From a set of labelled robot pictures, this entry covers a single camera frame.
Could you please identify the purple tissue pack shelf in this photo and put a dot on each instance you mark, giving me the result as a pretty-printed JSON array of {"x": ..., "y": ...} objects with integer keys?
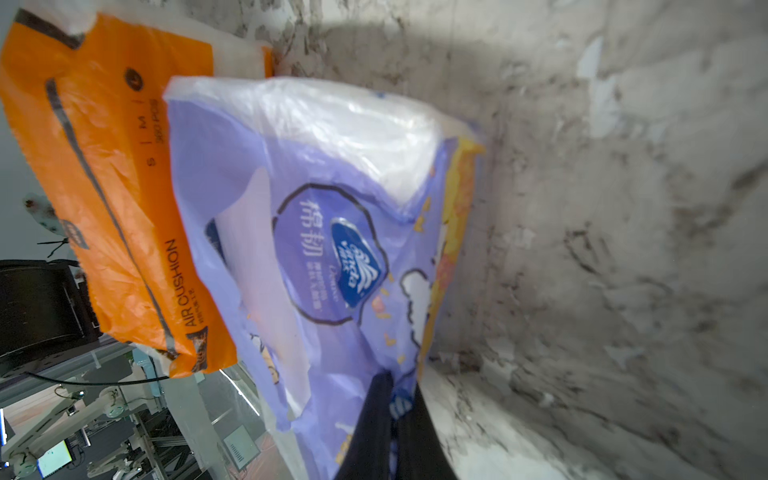
[{"x": 326, "y": 221}]

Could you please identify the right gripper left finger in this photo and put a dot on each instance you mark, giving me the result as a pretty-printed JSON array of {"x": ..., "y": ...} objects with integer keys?
[{"x": 368, "y": 455}]

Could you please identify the orange tissue pack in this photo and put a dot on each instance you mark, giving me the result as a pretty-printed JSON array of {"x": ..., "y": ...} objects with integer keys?
[{"x": 82, "y": 85}]

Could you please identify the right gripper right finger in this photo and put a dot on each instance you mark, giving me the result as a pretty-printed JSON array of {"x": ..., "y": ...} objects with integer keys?
[{"x": 420, "y": 454}]

